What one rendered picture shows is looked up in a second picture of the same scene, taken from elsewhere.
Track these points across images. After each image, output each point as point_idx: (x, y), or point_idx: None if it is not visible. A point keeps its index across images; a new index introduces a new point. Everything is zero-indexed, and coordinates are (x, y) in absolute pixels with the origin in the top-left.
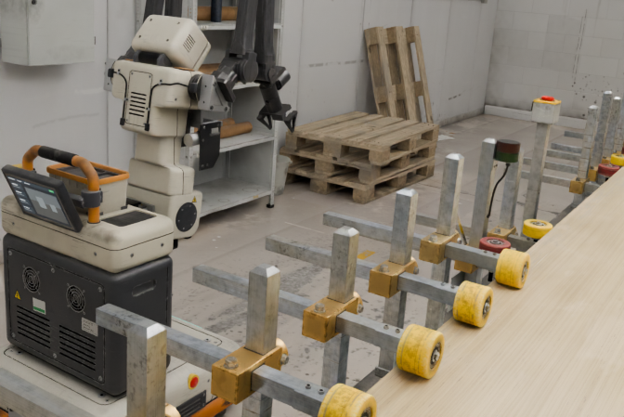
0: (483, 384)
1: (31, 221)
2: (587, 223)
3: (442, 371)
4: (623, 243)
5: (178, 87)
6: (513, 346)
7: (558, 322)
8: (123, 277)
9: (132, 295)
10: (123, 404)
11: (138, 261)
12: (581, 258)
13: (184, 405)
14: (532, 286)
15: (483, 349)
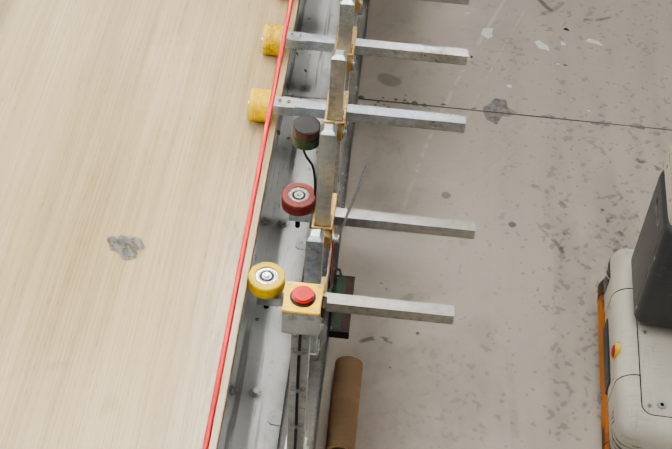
0: None
1: None
2: (207, 320)
3: None
4: (160, 269)
5: None
6: (237, 36)
7: (212, 76)
8: (662, 176)
9: (655, 200)
10: (624, 268)
11: (665, 181)
12: (204, 203)
13: (607, 351)
14: (242, 122)
15: (255, 26)
